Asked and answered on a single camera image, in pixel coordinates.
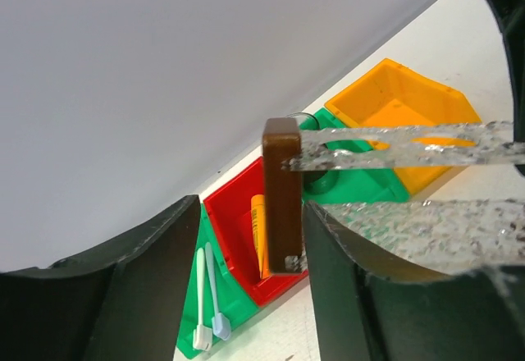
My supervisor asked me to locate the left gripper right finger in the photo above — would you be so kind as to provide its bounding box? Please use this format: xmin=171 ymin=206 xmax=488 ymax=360
xmin=303 ymin=203 xmax=524 ymax=360

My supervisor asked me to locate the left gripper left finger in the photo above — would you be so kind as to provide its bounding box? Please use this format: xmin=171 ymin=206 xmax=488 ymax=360
xmin=1 ymin=195 xmax=200 ymax=360

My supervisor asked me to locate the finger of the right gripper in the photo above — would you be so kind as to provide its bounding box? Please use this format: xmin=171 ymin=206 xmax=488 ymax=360
xmin=473 ymin=0 xmax=525 ymax=128

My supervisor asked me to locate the clear rack with brown ends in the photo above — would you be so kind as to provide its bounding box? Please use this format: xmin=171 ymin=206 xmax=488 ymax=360
xmin=262 ymin=117 xmax=524 ymax=275

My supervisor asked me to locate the dark tinted cup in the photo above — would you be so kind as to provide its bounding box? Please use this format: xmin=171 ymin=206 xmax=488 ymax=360
xmin=288 ymin=109 xmax=338 ymax=195

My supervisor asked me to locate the white toothbrush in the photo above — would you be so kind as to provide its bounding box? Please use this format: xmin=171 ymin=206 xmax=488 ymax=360
xmin=193 ymin=248 xmax=212 ymax=351

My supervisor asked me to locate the orange toothpaste tube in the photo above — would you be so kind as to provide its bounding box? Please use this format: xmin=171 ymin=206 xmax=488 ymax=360
xmin=250 ymin=194 xmax=271 ymax=279

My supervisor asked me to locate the left green bin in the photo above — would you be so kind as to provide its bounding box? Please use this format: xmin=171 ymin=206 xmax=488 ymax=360
xmin=176 ymin=203 xmax=262 ymax=360

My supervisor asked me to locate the green bin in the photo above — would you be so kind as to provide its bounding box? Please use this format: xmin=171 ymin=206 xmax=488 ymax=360
xmin=176 ymin=203 xmax=262 ymax=360
xmin=303 ymin=109 xmax=410 ymax=204

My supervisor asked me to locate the middle green bin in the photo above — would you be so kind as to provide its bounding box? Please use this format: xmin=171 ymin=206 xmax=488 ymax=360
xmin=303 ymin=109 xmax=410 ymax=204

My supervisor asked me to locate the red bin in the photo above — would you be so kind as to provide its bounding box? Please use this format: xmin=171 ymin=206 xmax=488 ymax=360
xmin=203 ymin=157 xmax=308 ymax=307

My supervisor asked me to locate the yellow bin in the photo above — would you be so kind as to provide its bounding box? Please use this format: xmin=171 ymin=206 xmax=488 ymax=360
xmin=323 ymin=57 xmax=484 ymax=194

